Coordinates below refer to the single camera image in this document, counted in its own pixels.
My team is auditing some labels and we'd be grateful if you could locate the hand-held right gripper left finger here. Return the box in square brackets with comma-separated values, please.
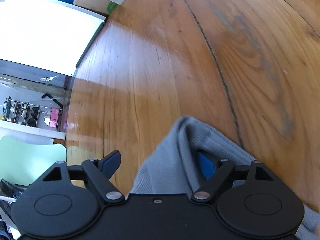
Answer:
[42, 150, 125, 204]

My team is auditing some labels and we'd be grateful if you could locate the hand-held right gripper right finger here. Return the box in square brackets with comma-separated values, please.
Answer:
[191, 150, 274, 203]

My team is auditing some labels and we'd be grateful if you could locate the grey knit garment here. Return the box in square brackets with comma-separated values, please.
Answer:
[130, 116, 320, 240]

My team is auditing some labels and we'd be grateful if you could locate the pink box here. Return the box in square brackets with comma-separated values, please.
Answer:
[49, 107, 60, 128]

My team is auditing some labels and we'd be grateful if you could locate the light green mat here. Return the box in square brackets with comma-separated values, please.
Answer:
[0, 134, 67, 188]

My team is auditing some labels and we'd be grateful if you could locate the metal shoe rack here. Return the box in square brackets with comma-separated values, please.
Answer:
[2, 96, 42, 127]

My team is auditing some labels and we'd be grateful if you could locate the clear plastic film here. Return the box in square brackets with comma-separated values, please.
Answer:
[0, 74, 67, 100]

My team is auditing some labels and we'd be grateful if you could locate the white panel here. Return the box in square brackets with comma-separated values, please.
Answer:
[0, 0, 107, 77]

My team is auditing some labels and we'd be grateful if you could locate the cardboard piece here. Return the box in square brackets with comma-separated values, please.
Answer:
[72, 0, 124, 15]

